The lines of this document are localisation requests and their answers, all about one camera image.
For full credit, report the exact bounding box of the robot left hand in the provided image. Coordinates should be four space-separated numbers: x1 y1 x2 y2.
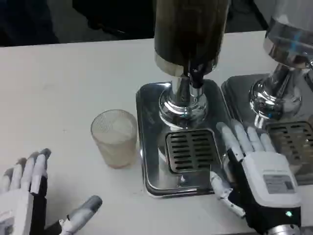
0 148 103 235

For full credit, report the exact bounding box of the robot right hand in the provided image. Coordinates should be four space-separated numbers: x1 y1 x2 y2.
210 119 302 235

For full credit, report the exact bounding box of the steel drip tray grid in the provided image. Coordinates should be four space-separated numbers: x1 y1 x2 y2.
265 121 313 165
165 128 222 173

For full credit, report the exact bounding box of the clear-tank drink dispenser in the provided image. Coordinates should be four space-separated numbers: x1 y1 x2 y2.
221 0 313 186

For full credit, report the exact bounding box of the dark-tank drink dispenser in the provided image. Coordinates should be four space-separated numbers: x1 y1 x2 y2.
135 0 235 198

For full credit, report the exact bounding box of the black dispenser tap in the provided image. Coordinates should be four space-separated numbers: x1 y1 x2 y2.
187 57 206 89

